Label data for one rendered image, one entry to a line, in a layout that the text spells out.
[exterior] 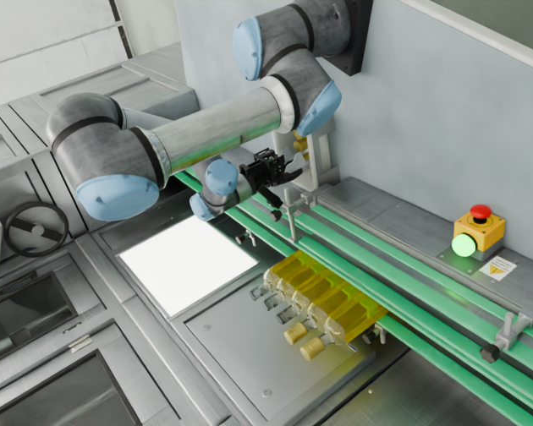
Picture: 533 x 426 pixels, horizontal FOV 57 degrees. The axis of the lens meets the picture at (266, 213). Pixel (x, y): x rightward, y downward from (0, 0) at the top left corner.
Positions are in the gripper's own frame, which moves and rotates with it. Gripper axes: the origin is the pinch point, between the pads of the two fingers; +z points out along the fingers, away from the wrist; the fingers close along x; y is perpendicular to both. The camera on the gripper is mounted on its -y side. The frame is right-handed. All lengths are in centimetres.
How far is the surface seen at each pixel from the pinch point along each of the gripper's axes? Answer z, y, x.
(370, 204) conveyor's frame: -1.4, -2.3, -26.9
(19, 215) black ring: -71, -14, 72
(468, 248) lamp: -4, 2, -56
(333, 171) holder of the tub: 3.5, -1.9, -8.5
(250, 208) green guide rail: -14.3, -13.8, 10.7
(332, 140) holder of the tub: 4.2, 7.2, -8.2
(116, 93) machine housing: -16, 3, 104
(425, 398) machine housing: -17, -34, -57
